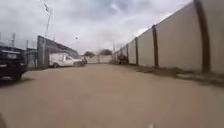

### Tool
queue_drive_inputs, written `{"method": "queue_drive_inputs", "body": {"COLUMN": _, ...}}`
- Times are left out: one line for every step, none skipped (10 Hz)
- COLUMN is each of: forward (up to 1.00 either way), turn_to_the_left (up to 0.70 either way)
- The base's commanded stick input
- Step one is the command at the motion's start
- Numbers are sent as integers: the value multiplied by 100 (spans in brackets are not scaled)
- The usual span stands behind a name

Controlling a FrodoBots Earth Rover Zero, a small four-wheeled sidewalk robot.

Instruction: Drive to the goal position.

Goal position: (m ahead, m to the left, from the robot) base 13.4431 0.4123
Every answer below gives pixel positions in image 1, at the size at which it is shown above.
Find dark vehicle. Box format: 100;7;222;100
116;54;130;66
0;45;28;82

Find distant trees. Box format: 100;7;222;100
82;48;114;57

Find brown dirt road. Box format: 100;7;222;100
0;63;224;128

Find white pickup truck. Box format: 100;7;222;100
48;52;87;69

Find grey building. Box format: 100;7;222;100
36;34;81;69

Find tall street lamp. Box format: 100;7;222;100
41;2;53;68

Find pale wall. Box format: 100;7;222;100
85;54;114;65

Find grey concrete wall with pillars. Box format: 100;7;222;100
113;0;224;75

